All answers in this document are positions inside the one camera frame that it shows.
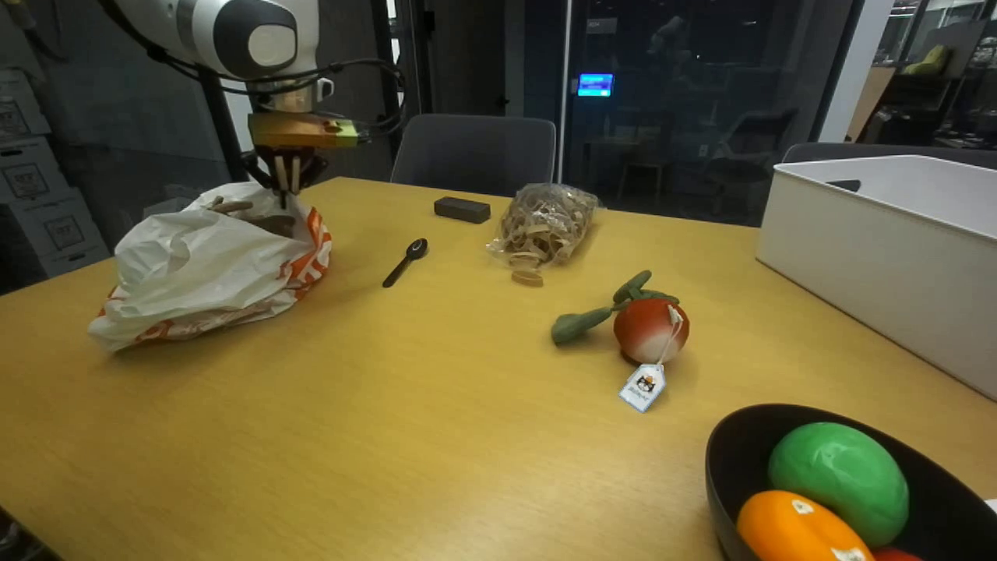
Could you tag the clear bag of rubber bands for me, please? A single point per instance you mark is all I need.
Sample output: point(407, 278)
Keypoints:
point(547, 224)

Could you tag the white paper tag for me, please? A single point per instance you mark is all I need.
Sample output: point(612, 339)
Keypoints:
point(643, 389)

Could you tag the grey stacked storage crates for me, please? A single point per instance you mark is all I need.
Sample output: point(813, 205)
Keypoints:
point(42, 187)

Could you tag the white rectangular box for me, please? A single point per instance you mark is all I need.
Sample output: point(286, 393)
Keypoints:
point(882, 252)

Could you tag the red plush radish green leaves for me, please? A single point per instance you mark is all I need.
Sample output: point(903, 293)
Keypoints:
point(649, 328)

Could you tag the glowing blue screen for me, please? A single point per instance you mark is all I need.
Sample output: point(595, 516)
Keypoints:
point(595, 85)

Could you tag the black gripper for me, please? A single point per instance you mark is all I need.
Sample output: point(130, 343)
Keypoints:
point(290, 131)

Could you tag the red toy in bowl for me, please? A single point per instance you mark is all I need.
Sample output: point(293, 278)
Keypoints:
point(898, 557)

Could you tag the black bowl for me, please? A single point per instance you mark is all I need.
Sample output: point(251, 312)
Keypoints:
point(749, 478)

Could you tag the grey office chair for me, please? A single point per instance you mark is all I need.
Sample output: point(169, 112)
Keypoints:
point(476, 150)

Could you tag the white plastic bag orange print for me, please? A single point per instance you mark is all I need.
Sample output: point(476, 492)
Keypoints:
point(207, 270)

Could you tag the green egg-shaped toy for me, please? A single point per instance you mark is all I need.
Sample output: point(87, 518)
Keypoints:
point(841, 478)

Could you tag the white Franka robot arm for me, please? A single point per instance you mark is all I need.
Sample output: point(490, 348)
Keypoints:
point(220, 31)

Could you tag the dark grey rectangular block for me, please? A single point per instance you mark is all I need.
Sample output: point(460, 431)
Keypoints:
point(461, 210)

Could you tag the white metal frame post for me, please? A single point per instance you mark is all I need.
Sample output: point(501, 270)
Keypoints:
point(856, 67)
point(566, 96)

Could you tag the tan rubber band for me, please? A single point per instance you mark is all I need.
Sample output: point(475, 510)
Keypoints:
point(528, 278)

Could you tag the orange egg-shaped toy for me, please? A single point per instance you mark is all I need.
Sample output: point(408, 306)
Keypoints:
point(795, 532)

